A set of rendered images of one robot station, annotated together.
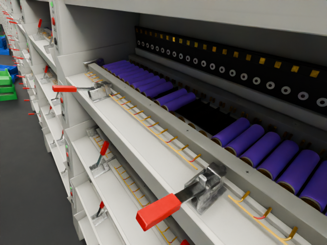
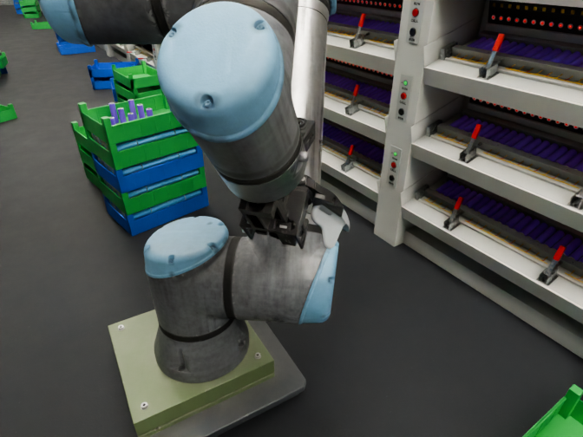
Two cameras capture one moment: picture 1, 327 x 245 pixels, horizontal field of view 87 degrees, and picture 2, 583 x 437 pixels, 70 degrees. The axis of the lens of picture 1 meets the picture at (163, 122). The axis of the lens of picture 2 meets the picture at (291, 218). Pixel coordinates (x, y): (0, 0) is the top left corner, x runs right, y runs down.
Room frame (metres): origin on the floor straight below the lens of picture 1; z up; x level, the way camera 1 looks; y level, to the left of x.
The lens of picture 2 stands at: (-0.71, 0.38, 0.79)
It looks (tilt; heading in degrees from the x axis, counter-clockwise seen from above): 32 degrees down; 11
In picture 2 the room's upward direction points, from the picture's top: straight up
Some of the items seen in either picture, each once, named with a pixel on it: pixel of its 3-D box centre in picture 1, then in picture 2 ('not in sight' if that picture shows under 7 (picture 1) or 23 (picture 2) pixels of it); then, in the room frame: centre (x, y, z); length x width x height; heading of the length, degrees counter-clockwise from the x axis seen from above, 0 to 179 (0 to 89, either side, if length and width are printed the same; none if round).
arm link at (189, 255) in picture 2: not in sight; (195, 272); (-0.15, 0.67, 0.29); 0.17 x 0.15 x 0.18; 95
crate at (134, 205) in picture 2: not in sight; (153, 179); (0.49, 1.10, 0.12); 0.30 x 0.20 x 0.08; 143
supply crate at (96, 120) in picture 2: not in sight; (140, 113); (0.49, 1.10, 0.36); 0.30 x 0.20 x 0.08; 143
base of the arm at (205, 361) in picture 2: not in sight; (199, 327); (-0.16, 0.68, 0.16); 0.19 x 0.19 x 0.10
